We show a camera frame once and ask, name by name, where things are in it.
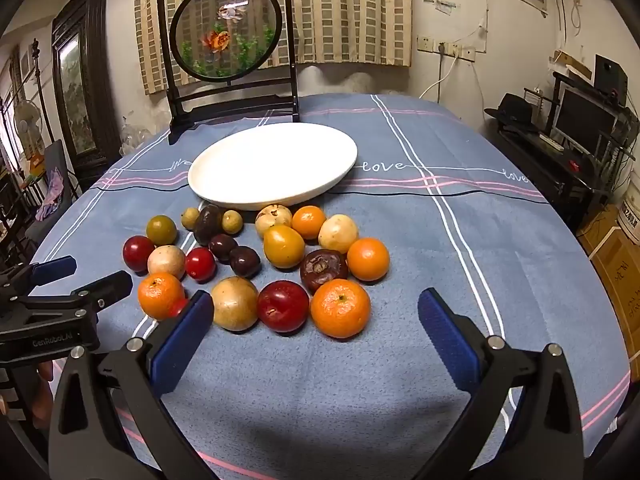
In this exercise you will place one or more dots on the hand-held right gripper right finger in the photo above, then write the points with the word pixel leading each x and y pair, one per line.
pixel 445 340

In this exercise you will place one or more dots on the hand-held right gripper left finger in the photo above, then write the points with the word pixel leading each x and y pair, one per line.
pixel 180 340

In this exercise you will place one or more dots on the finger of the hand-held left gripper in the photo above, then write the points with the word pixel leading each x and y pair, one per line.
pixel 107 285
pixel 52 267

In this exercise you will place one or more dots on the small red tomato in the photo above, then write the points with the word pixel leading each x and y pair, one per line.
pixel 177 307

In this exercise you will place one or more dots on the red plum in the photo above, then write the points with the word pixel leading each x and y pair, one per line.
pixel 138 253
pixel 200 263

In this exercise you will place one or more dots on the orange mandarin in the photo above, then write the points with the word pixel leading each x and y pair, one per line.
pixel 161 296
pixel 307 222
pixel 340 308
pixel 368 259

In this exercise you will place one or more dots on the pale pepino melon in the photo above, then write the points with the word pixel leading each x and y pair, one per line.
pixel 166 261

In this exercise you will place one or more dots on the large tan pepino melon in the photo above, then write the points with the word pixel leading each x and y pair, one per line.
pixel 234 303

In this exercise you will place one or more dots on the green plum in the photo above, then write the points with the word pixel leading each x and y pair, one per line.
pixel 161 230

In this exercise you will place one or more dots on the dark purple plum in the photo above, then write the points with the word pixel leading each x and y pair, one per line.
pixel 223 246
pixel 245 261

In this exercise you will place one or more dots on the small tan longan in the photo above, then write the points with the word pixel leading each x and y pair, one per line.
pixel 232 221
pixel 190 218

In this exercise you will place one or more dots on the red apple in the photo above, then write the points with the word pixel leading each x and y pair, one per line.
pixel 283 306

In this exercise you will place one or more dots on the yellow persimmon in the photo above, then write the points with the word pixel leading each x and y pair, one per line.
pixel 284 246

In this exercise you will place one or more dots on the dark purple mangosteen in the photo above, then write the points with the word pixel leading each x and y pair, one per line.
pixel 323 270

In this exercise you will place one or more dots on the beige streaked pepino melon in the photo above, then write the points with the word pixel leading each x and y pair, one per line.
pixel 273 220

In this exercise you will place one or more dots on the white oval plate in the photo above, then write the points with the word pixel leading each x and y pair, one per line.
pixel 272 165

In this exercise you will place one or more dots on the person's left hand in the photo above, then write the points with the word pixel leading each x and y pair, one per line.
pixel 45 374

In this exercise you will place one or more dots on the chair with clothes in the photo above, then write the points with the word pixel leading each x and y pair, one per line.
pixel 52 185

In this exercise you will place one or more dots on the blue striped tablecloth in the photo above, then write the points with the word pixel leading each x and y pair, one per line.
pixel 350 410

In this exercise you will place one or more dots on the white standing fan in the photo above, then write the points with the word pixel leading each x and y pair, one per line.
pixel 27 120

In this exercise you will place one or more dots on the dark wooden framed picture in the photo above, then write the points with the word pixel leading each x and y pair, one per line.
pixel 75 100

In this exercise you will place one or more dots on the cardboard box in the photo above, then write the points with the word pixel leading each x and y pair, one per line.
pixel 620 270

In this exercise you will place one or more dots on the white bucket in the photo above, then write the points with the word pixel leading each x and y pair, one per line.
pixel 631 217

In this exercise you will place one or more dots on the black hat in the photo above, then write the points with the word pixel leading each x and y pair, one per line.
pixel 512 110

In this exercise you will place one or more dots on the computer monitor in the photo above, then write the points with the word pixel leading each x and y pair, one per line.
pixel 585 120

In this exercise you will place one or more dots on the round goldfish screen ornament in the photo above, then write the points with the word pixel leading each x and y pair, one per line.
pixel 227 35

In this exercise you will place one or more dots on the black speaker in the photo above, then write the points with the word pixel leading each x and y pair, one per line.
pixel 610 72

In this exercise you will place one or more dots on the beige checked curtain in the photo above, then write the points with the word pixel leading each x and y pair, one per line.
pixel 345 15

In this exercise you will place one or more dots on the white wall socket strip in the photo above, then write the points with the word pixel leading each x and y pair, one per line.
pixel 452 49

